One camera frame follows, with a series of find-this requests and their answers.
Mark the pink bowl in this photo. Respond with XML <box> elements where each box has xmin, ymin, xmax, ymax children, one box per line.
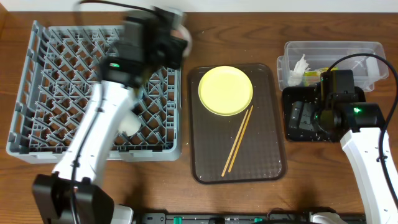
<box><xmin>172</xmin><ymin>25</ymin><xmax>192</xmax><ymax>58</ymax></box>

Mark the yellow green snack wrapper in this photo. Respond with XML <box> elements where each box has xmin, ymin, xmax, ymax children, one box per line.
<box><xmin>303</xmin><ymin>67</ymin><xmax>328</xmax><ymax>86</ymax></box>

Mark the wooden chopstick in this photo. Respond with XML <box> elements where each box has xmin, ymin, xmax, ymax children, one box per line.
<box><xmin>221</xmin><ymin>109</ymin><xmax>249</xmax><ymax>177</ymax></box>
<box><xmin>228</xmin><ymin>105</ymin><xmax>254</xmax><ymax>173</ymax></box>

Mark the yellow plate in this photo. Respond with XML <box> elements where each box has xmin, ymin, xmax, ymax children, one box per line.
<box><xmin>198</xmin><ymin>66</ymin><xmax>254</xmax><ymax>116</ymax></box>

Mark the white cup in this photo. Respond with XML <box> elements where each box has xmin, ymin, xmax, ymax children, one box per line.
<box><xmin>118</xmin><ymin>111</ymin><xmax>142</xmax><ymax>136</ymax></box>

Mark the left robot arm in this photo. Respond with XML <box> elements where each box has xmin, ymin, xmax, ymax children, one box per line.
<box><xmin>32</xmin><ymin>8</ymin><xmax>190</xmax><ymax>223</ymax></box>

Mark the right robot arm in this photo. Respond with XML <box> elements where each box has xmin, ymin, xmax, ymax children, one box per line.
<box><xmin>282</xmin><ymin>70</ymin><xmax>397</xmax><ymax>223</ymax></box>

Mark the clear plastic waste bin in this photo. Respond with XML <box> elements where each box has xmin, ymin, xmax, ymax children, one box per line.
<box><xmin>277</xmin><ymin>41</ymin><xmax>389</xmax><ymax>91</ymax></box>

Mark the grey plastic dishwasher rack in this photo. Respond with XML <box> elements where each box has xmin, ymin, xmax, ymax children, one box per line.
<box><xmin>6</xmin><ymin>22</ymin><xmax>182</xmax><ymax>164</ymax></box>

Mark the black tray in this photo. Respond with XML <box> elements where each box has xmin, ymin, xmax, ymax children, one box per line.
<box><xmin>282</xmin><ymin>86</ymin><xmax>384</xmax><ymax>142</ymax></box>

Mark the crumpled white tissue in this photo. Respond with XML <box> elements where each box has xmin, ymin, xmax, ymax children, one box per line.
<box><xmin>288</xmin><ymin>54</ymin><xmax>310</xmax><ymax>86</ymax></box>

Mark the brown serving tray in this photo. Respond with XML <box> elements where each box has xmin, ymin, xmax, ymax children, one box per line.
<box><xmin>188</xmin><ymin>63</ymin><xmax>287</xmax><ymax>185</ymax></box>

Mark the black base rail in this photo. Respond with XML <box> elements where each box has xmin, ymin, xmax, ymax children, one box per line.
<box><xmin>133</xmin><ymin>207</ymin><xmax>368</xmax><ymax>224</ymax></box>

